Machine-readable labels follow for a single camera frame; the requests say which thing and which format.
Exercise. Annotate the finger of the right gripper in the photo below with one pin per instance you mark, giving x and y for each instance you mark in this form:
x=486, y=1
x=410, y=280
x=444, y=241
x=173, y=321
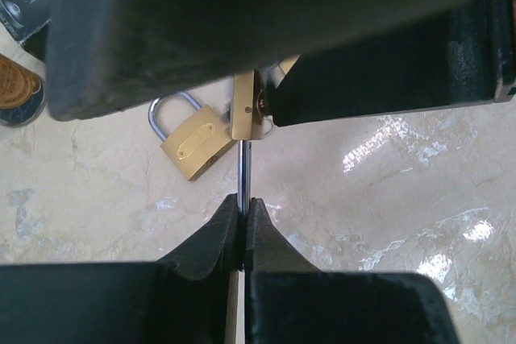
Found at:
x=461, y=57
x=106, y=56

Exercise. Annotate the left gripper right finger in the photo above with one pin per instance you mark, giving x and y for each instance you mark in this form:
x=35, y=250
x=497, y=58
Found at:
x=289, y=300

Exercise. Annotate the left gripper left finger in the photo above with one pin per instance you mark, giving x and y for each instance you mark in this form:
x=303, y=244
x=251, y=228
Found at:
x=187, y=296

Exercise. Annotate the small brass padlock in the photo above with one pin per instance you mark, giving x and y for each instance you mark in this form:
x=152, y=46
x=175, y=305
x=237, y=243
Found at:
x=246, y=125

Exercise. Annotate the dark tin can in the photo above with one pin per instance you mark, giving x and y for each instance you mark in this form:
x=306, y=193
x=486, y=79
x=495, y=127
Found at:
x=22, y=94

